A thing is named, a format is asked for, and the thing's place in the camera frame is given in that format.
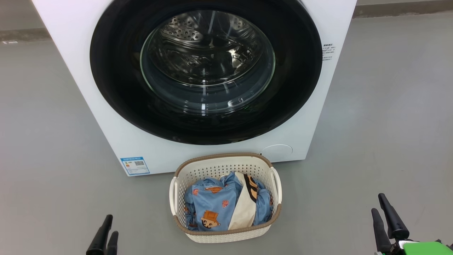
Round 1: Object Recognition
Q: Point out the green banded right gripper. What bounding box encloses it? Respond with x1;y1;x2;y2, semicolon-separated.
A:
371;193;453;255

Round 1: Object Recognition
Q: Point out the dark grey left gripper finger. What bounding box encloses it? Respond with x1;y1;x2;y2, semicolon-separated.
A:
106;231;119;255
86;214;113;255

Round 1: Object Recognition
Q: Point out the blue bear pyjama with cream panel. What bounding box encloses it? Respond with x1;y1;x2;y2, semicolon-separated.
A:
184;172;258;232

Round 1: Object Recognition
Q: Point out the black round glass washer door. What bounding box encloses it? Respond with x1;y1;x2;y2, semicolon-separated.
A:
90;0;323;145

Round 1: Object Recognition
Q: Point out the white front-load washing machine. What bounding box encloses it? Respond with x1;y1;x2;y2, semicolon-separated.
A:
31;0;358;177

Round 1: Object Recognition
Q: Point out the blue energy label sticker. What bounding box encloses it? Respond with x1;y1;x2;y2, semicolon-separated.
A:
120;157;150;176

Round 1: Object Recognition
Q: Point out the round white filter cover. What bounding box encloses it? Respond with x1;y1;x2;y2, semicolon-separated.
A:
261;144;293;160

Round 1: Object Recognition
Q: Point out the cream perforated laundry basket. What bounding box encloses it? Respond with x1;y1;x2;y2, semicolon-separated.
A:
169;153;282;243

